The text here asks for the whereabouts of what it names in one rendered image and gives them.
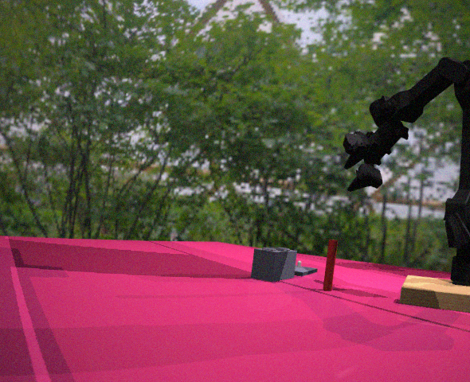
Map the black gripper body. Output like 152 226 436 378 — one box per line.
358 131 392 189

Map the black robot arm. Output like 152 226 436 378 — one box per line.
343 57 470 287

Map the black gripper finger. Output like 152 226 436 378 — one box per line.
344 154 363 170
347 170 371 192

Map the dark red peg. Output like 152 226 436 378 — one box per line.
323 240 338 291

